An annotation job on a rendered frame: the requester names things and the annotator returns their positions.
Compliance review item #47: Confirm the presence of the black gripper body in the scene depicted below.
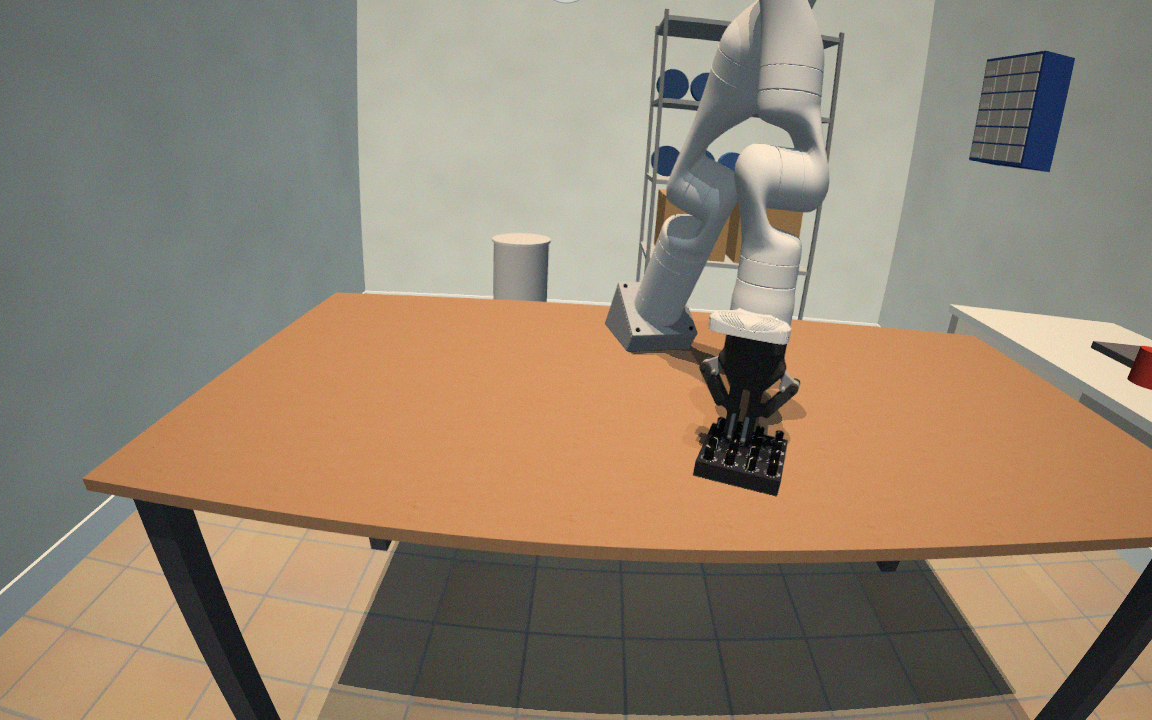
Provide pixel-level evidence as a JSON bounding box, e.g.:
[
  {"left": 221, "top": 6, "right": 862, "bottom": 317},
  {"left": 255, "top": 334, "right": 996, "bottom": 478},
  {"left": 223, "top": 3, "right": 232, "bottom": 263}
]
[{"left": 718, "top": 335, "right": 787, "bottom": 392}]

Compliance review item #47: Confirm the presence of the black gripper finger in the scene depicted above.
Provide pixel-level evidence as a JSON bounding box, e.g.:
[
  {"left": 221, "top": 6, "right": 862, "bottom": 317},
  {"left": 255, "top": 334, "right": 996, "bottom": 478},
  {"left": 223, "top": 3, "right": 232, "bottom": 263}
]
[
  {"left": 699, "top": 356, "right": 744, "bottom": 439},
  {"left": 738, "top": 367, "right": 799, "bottom": 444}
]

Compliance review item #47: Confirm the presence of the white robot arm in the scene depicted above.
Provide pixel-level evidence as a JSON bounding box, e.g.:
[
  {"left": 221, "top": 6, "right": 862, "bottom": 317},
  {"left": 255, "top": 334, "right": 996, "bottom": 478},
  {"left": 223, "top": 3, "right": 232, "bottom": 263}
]
[{"left": 634, "top": 0, "right": 829, "bottom": 344}]

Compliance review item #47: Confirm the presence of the black knob box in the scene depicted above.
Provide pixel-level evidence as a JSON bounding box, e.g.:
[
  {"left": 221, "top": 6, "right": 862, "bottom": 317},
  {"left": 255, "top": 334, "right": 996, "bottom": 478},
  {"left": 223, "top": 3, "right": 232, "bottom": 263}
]
[{"left": 694, "top": 417, "right": 788, "bottom": 495}]

